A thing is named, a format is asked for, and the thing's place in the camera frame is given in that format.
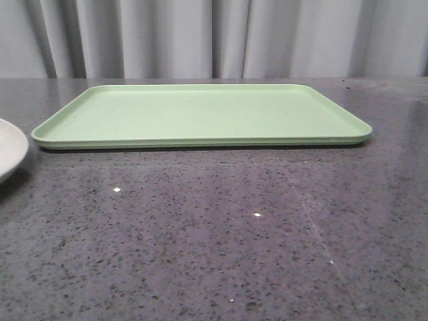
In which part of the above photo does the grey curtain backdrop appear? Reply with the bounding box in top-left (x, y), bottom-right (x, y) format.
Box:
top-left (1, 1), bottom-right (427, 79)

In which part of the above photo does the white round plate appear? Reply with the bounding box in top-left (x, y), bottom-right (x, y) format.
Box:
top-left (1, 119), bottom-right (29, 183)

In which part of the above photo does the green rectangular tray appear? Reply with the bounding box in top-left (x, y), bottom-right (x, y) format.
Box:
top-left (31, 84), bottom-right (372, 150)

